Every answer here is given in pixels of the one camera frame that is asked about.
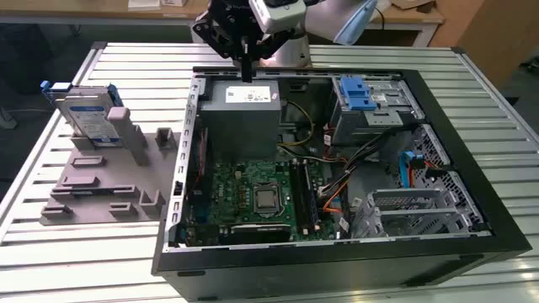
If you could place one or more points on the grey stand foot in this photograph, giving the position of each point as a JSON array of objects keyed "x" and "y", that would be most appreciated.
[{"x": 5, "y": 121}]

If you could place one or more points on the hard disk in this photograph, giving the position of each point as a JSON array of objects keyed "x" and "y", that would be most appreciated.
[{"x": 89, "y": 123}]

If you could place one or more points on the dark office chair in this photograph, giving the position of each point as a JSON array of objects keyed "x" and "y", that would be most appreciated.
[{"x": 25, "y": 63}]

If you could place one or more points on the grey disk bay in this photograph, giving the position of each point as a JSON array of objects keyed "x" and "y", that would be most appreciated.
[{"x": 416, "y": 212}]

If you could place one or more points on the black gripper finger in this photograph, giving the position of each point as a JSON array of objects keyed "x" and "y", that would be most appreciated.
[
  {"x": 244, "y": 67},
  {"x": 252, "y": 69}
]

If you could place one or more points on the black graphics card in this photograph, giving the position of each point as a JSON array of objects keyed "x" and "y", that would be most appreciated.
[{"x": 256, "y": 232}]

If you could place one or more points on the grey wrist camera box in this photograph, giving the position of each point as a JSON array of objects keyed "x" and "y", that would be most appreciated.
[{"x": 277, "y": 15}]

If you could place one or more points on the silver CPU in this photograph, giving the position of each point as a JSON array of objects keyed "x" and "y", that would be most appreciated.
[{"x": 265, "y": 199}]

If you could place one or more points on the black open PC case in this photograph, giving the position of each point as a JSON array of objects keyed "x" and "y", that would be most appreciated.
[{"x": 295, "y": 268}]

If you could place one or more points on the RAM stick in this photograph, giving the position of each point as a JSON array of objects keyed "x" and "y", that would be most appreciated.
[{"x": 313, "y": 195}]

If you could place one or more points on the blue drive latch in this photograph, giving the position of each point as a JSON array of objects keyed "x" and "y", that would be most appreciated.
[{"x": 355, "y": 94}]

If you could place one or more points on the black CPU socket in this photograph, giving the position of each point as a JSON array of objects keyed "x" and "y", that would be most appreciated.
[{"x": 265, "y": 184}]

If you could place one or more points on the wooden cabinet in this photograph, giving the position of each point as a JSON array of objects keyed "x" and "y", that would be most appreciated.
[{"x": 496, "y": 31}]

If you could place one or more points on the white box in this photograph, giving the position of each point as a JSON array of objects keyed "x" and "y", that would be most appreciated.
[
  {"x": 144, "y": 3},
  {"x": 174, "y": 2}
]

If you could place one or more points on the grey parts rack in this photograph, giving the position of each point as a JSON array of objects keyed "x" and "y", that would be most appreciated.
[{"x": 105, "y": 170}]

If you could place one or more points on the black RAM slot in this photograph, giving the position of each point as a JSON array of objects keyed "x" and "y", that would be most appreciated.
[
  {"x": 308, "y": 195},
  {"x": 295, "y": 195},
  {"x": 301, "y": 195}
]

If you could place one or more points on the brown cardboard piece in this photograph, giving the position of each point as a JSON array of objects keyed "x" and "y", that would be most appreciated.
[{"x": 412, "y": 3}]

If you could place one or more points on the grey optical drive cage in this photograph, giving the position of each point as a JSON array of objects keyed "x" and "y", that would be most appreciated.
[{"x": 379, "y": 120}]

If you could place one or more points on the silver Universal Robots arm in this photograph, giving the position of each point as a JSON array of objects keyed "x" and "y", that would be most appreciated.
[{"x": 295, "y": 53}]

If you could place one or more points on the grey power supply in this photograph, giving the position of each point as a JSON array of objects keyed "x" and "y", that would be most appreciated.
[{"x": 240, "y": 126}]

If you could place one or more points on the green motherboard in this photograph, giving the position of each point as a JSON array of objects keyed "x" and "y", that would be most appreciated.
[{"x": 229, "y": 186}]

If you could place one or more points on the wooden desk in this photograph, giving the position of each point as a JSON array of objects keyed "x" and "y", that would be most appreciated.
[{"x": 113, "y": 12}]

